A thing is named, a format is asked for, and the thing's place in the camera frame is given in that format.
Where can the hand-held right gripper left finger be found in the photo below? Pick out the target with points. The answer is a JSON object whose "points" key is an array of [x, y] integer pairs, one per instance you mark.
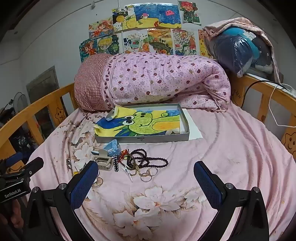
{"points": [[83, 183]]}

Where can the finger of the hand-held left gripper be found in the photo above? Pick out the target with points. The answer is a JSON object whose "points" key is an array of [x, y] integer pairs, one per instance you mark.
{"points": [[15, 158], [34, 165]]}

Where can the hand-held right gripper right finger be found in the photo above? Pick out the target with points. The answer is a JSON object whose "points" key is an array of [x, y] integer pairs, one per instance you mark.
{"points": [[207, 184]]}

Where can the blue smartwatch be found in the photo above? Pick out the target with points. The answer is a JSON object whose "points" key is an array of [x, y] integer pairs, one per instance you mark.
{"points": [[113, 146]]}

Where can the grey shallow box tray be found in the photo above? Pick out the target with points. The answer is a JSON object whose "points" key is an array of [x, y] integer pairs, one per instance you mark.
{"points": [[138, 139]]}

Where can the person's left hand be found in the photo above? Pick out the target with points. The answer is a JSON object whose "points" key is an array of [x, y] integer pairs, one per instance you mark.
{"points": [[17, 213]]}

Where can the white paper sheet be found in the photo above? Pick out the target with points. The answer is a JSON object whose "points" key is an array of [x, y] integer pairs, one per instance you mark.
{"points": [[194, 129]]}

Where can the grey floor fan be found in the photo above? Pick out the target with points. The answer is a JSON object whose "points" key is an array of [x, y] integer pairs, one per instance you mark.
{"points": [[22, 100]]}

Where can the grey metal panel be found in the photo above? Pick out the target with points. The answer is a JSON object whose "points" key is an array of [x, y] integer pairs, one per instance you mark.
{"points": [[41, 92]]}

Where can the blue tape strip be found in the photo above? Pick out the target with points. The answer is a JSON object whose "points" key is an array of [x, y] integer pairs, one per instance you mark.
{"points": [[111, 115]]}

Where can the cream masking tape strip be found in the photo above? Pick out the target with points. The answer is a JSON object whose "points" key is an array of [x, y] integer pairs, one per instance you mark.
{"points": [[120, 110]]}

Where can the green frog crayon drawing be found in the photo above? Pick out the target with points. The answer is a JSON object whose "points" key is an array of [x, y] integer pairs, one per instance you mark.
{"points": [[143, 120]]}

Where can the pink apple-print quilt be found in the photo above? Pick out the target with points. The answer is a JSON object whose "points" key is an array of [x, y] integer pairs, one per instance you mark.
{"points": [[161, 78]]}

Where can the plastic bag of clothes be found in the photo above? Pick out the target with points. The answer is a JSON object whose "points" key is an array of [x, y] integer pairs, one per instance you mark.
{"points": [[231, 51]]}

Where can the plastic wrapped bedding bundle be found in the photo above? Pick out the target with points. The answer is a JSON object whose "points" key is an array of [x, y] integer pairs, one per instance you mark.
{"points": [[231, 23]]}

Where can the group of children's wall drawings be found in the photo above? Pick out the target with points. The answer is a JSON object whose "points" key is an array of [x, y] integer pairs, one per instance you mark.
{"points": [[148, 14]]}

